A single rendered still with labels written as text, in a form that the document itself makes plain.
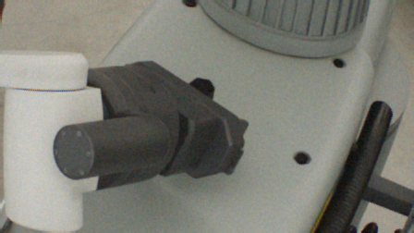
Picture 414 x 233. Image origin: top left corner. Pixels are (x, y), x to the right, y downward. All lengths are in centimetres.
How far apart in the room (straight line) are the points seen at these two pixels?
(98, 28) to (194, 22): 297
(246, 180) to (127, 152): 25
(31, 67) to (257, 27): 39
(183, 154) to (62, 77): 17
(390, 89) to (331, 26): 56
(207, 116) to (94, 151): 20
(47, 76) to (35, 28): 335
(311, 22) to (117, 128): 37
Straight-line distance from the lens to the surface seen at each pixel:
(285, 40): 92
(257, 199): 80
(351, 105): 91
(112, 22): 395
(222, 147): 74
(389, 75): 150
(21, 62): 58
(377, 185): 120
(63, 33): 388
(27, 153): 58
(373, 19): 129
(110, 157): 56
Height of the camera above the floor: 248
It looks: 44 degrees down
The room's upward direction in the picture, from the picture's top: 11 degrees clockwise
